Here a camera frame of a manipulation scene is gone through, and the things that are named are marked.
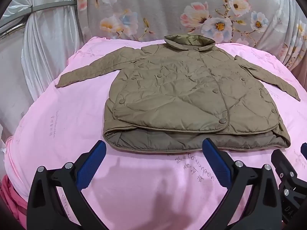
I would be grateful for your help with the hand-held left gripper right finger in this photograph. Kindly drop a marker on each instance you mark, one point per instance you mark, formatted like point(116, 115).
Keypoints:
point(217, 165)

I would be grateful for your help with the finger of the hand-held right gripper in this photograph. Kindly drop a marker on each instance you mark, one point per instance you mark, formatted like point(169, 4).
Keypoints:
point(304, 151)
point(284, 165)

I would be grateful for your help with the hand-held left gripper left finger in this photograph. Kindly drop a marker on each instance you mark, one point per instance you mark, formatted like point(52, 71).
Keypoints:
point(92, 164)

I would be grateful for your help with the olive quilted jacket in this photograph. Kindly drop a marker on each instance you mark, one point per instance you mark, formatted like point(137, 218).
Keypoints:
point(187, 93)

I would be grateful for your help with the pink printed bed sheet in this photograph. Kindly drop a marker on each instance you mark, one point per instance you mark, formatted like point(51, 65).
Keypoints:
point(144, 184)

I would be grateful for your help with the dark pink cloth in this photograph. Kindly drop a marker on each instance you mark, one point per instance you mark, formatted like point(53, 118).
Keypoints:
point(12, 201)

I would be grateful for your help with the white satin curtain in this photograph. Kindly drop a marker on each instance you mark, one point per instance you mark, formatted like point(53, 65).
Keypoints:
point(45, 52)

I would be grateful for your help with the grey floral blanket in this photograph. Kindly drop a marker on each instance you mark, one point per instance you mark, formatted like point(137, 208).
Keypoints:
point(168, 12)

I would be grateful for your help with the curved metal rail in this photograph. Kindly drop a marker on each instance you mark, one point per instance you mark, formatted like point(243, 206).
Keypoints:
point(48, 7)

